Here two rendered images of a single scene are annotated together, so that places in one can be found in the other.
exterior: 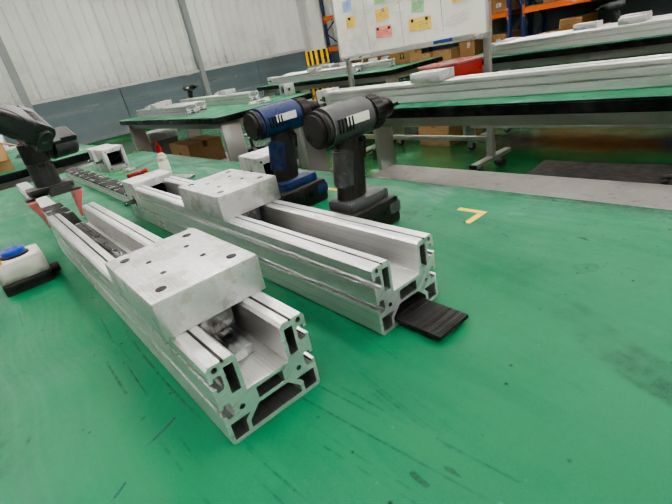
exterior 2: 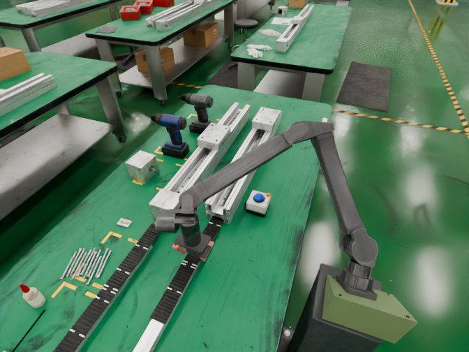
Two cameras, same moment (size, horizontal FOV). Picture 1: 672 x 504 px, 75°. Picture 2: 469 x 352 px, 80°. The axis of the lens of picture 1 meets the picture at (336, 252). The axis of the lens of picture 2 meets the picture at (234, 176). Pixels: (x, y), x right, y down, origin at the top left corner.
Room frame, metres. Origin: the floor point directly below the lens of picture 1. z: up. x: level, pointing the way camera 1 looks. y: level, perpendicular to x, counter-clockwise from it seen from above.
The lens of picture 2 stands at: (1.29, 1.19, 1.66)
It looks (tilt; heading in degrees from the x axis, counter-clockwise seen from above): 42 degrees down; 237
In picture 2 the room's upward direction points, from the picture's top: straight up
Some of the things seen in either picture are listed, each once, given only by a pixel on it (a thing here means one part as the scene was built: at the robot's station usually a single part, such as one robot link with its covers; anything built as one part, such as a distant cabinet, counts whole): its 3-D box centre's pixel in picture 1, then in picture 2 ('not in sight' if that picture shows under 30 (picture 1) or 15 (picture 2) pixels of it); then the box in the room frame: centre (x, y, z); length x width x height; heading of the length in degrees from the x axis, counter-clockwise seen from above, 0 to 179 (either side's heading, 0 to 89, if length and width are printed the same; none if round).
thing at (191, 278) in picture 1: (185, 285); (266, 121); (0.44, 0.17, 0.87); 0.16 x 0.11 x 0.07; 36
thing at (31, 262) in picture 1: (27, 266); (256, 202); (0.79, 0.58, 0.81); 0.10 x 0.08 x 0.06; 126
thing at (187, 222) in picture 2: (36, 152); (188, 223); (1.12, 0.66, 0.98); 0.07 x 0.06 x 0.07; 147
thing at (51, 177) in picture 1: (45, 177); (191, 236); (1.12, 0.66, 0.92); 0.10 x 0.07 x 0.07; 126
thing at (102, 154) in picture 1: (109, 159); not in sight; (1.94, 0.87, 0.83); 0.11 x 0.10 x 0.10; 130
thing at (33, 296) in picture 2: (161, 158); (30, 293); (1.59, 0.54, 0.84); 0.04 x 0.04 x 0.12
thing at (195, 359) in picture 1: (133, 269); (250, 154); (0.64, 0.32, 0.82); 0.80 x 0.10 x 0.09; 36
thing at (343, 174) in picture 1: (366, 164); (195, 112); (0.73, -0.08, 0.89); 0.20 x 0.08 x 0.22; 128
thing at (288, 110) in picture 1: (298, 153); (167, 134); (0.94, 0.04, 0.89); 0.20 x 0.08 x 0.22; 128
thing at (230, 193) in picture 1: (230, 199); (214, 138); (0.75, 0.16, 0.87); 0.16 x 0.11 x 0.07; 36
